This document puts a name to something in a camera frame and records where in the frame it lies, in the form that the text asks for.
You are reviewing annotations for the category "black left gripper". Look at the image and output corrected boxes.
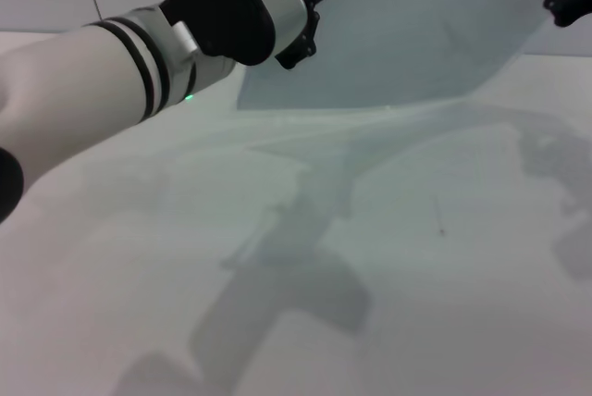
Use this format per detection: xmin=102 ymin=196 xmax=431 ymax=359
xmin=275 ymin=0 xmax=327 ymax=71

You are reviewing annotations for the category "clear document bag red zipper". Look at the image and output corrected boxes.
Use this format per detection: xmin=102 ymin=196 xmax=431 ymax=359
xmin=235 ymin=0 xmax=563 ymax=113

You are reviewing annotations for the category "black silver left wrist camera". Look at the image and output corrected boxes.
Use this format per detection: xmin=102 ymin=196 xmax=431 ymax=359
xmin=142 ymin=0 xmax=310 ymax=68

